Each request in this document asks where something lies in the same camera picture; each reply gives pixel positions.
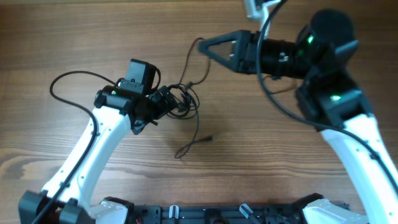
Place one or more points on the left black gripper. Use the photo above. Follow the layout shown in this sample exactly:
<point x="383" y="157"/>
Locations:
<point x="163" y="107"/>

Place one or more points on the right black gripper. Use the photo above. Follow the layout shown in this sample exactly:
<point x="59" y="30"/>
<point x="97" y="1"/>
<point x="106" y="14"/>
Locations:
<point x="245" y="47"/>

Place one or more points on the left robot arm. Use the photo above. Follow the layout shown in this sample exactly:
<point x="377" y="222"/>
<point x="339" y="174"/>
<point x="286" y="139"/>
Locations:
<point x="128" y="105"/>

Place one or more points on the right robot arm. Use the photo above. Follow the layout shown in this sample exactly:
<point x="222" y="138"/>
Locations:
<point x="329" y="98"/>

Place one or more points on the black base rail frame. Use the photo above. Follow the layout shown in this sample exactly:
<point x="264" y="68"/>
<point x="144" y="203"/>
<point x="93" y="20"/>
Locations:
<point x="268" y="214"/>

